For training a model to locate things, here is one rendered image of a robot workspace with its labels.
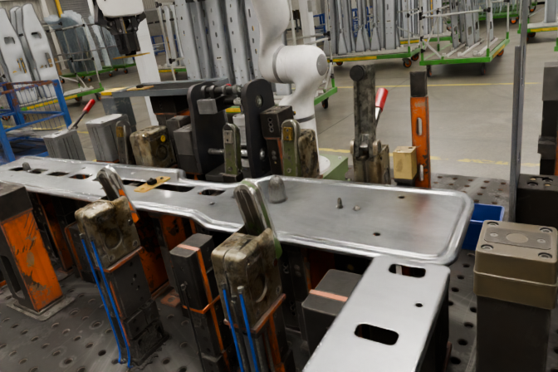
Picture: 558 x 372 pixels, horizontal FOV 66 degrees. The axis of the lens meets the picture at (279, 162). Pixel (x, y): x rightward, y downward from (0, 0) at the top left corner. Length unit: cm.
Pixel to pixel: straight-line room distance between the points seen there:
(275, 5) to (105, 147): 63
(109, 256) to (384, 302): 53
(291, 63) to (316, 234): 77
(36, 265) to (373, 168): 85
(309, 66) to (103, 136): 63
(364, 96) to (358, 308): 44
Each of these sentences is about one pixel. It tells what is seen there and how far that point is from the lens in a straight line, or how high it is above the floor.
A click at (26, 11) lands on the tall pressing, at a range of 1023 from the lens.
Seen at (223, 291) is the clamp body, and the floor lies 99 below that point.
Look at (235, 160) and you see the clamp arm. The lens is 100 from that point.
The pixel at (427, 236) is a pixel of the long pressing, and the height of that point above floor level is 100.
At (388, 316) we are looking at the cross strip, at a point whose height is 100.
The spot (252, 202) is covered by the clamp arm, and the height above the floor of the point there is 109.
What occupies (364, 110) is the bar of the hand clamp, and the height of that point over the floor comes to 113.
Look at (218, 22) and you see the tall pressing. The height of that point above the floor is 128.
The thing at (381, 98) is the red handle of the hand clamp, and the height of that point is 113.
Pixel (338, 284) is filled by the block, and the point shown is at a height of 98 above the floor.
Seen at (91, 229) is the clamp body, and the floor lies 102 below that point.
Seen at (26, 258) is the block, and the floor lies 86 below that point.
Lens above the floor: 133
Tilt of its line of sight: 20 degrees down
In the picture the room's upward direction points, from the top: 9 degrees counter-clockwise
